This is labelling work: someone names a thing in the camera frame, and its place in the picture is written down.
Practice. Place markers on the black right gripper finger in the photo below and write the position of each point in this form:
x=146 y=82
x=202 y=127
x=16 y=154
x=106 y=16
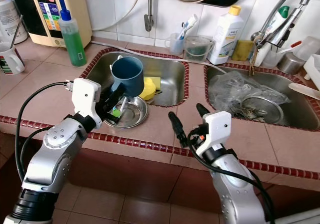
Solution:
x=204 y=110
x=180 y=129

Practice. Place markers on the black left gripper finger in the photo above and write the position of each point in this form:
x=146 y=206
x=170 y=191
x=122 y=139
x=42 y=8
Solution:
x=116 y=121
x=116 y=97

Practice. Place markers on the round steel plate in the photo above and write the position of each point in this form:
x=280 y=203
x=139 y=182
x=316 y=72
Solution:
x=136 y=113

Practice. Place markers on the teal blue mug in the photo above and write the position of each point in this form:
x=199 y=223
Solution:
x=128 y=73

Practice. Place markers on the yellow plastic bowl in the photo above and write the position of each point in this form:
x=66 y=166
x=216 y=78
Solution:
x=151 y=88

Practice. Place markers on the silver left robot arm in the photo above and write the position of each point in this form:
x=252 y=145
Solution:
x=55 y=159

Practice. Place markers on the steel kitchen faucet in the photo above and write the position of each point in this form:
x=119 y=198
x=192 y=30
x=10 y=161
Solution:
x=260 y=37

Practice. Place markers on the clear plastic bag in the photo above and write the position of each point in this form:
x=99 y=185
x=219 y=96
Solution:
x=230 y=89

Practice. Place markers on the steel sink basin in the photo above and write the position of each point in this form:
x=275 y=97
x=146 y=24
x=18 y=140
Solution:
x=172 y=78
x=305 y=114

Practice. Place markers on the steel strainer bowl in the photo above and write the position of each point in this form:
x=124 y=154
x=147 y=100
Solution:
x=262 y=109

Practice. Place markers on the green soap bottle blue pump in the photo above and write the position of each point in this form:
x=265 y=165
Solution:
x=73 y=43

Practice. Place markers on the plain yellow sponge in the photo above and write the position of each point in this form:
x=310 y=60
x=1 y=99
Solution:
x=243 y=51

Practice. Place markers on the clear toothbrush cup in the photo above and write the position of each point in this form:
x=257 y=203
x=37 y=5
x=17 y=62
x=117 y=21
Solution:
x=174 y=44

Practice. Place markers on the white detergent bottle yellow cap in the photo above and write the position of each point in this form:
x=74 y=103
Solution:
x=225 y=36

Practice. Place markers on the blue white toothbrush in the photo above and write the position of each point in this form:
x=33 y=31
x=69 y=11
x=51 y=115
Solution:
x=190 y=24

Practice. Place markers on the beige water ioniser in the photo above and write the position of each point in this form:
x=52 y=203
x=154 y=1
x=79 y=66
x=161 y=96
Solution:
x=82 y=13

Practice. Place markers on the small steel cup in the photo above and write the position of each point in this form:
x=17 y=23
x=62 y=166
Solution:
x=290 y=63

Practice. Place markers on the white plastic ladle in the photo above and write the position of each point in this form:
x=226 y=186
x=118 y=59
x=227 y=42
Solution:
x=305 y=91

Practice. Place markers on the white printed mug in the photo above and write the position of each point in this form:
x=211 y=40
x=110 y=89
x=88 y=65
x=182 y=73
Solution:
x=10 y=59

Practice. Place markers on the steel spoon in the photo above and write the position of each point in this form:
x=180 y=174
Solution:
x=21 y=31

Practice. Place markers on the white dish rack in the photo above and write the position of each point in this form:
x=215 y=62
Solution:
x=314 y=66

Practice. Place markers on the white bottle green cap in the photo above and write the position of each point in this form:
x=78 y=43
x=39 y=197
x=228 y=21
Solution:
x=284 y=12

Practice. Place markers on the large white plastic jar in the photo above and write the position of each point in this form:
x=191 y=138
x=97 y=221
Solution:
x=11 y=18

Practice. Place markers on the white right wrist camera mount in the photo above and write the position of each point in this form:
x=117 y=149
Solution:
x=217 y=129

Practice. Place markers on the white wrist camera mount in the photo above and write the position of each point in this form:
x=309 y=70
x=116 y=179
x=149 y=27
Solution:
x=86 y=96
x=217 y=129

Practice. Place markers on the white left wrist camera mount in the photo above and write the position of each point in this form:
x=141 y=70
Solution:
x=86 y=96

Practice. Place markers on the beige wall tap steel spout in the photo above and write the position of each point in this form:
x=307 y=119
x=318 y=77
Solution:
x=148 y=13

